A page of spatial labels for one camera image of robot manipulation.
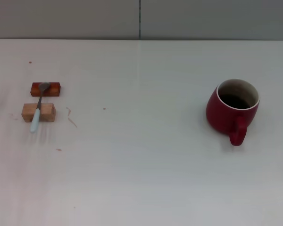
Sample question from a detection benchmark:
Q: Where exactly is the red ceramic coffee cup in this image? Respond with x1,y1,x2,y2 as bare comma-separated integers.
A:
205,78,261,146

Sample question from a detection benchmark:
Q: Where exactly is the dark reddish wooden block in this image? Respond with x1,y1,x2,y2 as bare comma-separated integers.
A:
30,82,61,97

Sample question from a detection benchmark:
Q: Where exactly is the blue handled metal spoon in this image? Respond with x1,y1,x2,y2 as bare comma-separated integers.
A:
29,82,50,134

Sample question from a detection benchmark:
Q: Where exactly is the light wooden block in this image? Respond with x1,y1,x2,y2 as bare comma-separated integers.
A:
21,103,56,123

